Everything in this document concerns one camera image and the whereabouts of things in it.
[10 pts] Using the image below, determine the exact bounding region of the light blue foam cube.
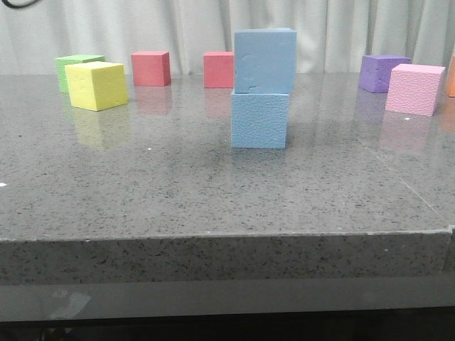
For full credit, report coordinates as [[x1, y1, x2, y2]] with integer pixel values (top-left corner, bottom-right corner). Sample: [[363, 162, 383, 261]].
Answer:
[[231, 92, 289, 148]]

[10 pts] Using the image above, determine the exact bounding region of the red foam cube centre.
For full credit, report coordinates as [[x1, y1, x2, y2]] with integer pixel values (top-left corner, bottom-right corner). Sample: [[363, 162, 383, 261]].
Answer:
[[203, 51, 234, 88]]

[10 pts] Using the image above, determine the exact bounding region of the red foam cube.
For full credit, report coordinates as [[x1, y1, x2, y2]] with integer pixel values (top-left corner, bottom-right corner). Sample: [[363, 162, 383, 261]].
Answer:
[[203, 51, 234, 88], [131, 51, 171, 87]]

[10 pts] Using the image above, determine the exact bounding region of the red foam cube left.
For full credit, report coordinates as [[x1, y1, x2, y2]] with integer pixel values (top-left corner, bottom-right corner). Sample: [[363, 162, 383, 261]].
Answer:
[[131, 51, 171, 87]]

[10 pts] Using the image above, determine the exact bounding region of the yellow foam cube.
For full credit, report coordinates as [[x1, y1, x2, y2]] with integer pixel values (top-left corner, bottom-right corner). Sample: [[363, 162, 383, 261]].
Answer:
[[65, 61, 128, 111]]

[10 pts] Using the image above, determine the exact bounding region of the grey curtain backdrop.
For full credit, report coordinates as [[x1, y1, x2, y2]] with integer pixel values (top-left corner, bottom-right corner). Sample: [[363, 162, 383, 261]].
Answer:
[[1, 1, 454, 75]]

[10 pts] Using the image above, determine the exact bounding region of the purple foam cube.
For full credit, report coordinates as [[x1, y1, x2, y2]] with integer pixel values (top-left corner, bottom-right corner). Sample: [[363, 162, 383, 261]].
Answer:
[[358, 55, 412, 93]]

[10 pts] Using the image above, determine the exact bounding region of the green foam cube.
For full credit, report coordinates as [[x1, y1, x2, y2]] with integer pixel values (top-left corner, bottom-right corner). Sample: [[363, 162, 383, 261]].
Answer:
[[55, 54, 106, 94]]

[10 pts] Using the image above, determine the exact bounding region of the pink foam cube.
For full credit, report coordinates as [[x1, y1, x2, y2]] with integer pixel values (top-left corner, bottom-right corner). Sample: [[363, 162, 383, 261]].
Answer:
[[385, 64, 445, 117]]

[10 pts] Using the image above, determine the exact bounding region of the orange foam cube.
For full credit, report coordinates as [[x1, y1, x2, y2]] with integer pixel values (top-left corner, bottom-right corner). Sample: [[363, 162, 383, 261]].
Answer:
[[445, 55, 455, 97]]

